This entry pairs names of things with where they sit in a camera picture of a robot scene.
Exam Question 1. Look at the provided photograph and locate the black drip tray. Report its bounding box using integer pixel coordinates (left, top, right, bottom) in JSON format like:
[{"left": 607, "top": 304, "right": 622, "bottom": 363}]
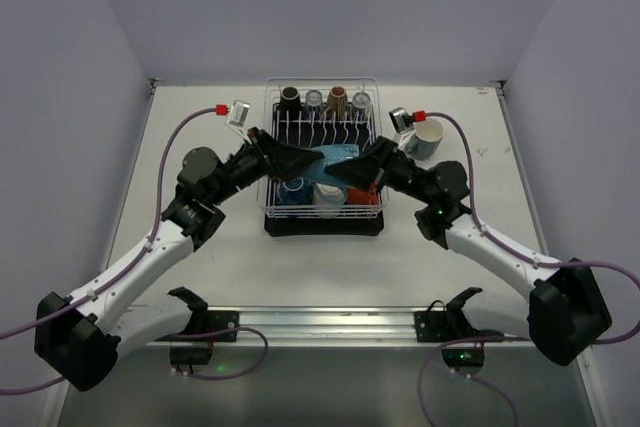
[{"left": 258, "top": 101, "right": 389, "bottom": 237}]

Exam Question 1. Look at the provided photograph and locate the white faceted cup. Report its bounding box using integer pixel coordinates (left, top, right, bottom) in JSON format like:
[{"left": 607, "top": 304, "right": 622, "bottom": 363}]
[{"left": 313, "top": 183, "right": 347, "bottom": 206}]

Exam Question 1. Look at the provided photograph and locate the orange cup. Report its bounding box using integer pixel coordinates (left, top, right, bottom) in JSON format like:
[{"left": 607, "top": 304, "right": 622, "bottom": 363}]
[{"left": 346, "top": 187, "right": 379, "bottom": 206}]

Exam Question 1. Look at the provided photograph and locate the grey-blue faceted cup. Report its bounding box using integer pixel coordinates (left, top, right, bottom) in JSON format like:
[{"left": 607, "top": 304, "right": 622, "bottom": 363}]
[{"left": 404, "top": 118, "right": 444, "bottom": 161}]

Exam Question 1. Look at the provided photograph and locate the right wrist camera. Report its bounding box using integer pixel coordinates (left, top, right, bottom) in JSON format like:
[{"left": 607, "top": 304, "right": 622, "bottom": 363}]
[{"left": 389, "top": 107, "right": 414, "bottom": 134}]

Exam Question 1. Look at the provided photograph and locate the clear glass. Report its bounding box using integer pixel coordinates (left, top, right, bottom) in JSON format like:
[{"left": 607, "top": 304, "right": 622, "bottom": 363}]
[
  {"left": 350, "top": 91, "right": 373, "bottom": 122},
  {"left": 303, "top": 89, "right": 324, "bottom": 119}
]

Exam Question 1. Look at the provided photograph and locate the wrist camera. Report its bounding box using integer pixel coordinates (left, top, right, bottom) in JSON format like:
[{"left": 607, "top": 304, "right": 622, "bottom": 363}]
[
  {"left": 389, "top": 107, "right": 414, "bottom": 134},
  {"left": 226, "top": 99, "right": 251, "bottom": 129}
]

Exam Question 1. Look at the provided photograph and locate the left controller box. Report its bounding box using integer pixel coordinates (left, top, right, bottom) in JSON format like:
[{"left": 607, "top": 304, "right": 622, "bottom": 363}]
[{"left": 169, "top": 347, "right": 212, "bottom": 373}]

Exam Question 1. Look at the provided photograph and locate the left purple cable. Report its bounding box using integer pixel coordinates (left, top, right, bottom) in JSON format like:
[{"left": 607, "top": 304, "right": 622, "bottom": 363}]
[{"left": 0, "top": 103, "right": 270, "bottom": 394}]

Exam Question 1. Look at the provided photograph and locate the right controller box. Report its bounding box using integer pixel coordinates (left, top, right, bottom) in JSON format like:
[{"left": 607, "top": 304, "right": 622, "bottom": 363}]
[{"left": 441, "top": 347, "right": 485, "bottom": 375}]

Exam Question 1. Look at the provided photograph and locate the white wire dish rack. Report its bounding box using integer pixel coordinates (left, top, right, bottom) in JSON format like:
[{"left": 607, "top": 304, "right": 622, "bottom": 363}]
[{"left": 258, "top": 77, "right": 388, "bottom": 221}]

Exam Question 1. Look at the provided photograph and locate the controller box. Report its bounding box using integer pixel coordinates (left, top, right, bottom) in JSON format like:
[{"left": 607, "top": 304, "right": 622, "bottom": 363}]
[
  {"left": 441, "top": 347, "right": 485, "bottom": 375},
  {"left": 169, "top": 347, "right": 212, "bottom": 373}
]

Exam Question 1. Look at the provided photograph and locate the aluminium rail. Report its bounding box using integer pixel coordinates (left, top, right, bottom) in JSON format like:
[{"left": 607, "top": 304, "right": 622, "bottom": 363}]
[{"left": 119, "top": 304, "right": 536, "bottom": 348}]

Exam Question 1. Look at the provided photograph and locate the dark brown cup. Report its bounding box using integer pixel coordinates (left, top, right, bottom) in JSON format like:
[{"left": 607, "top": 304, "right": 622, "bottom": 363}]
[{"left": 278, "top": 86, "right": 302, "bottom": 120}]

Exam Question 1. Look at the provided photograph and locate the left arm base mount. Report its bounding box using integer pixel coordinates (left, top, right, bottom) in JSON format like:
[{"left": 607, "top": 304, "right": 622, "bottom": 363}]
[{"left": 159, "top": 310, "right": 240, "bottom": 343}]

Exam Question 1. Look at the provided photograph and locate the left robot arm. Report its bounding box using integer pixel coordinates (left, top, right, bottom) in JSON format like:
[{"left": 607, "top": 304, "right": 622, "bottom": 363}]
[{"left": 34, "top": 128, "right": 323, "bottom": 392}]

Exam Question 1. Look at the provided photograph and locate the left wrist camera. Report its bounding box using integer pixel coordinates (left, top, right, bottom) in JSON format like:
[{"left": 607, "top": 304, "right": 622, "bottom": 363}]
[{"left": 226, "top": 99, "right": 251, "bottom": 129}]

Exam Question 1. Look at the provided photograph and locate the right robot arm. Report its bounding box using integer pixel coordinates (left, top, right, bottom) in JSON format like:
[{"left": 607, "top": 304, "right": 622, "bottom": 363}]
[{"left": 325, "top": 137, "right": 612, "bottom": 366}]

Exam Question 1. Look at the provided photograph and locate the brown striped cup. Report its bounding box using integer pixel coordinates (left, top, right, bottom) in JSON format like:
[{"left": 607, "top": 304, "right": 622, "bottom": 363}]
[{"left": 325, "top": 86, "right": 349, "bottom": 121}]

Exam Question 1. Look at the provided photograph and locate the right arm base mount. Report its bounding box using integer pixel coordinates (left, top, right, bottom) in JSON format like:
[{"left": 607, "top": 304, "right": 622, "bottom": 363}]
[{"left": 413, "top": 300, "right": 502, "bottom": 343}]

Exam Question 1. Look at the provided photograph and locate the dark blue mug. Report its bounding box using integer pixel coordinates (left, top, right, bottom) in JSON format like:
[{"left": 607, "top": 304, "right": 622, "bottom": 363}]
[{"left": 277, "top": 177, "right": 313, "bottom": 206}]

